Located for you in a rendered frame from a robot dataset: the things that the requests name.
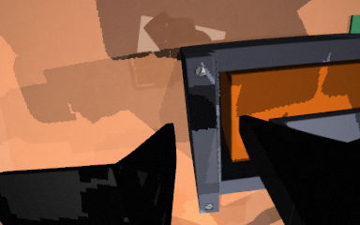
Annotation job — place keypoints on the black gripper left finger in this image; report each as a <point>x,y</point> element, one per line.
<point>136,190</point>

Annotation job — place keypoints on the orange block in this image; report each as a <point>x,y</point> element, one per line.
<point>273,92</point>

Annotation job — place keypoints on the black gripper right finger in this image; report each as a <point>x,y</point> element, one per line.
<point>311,179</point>

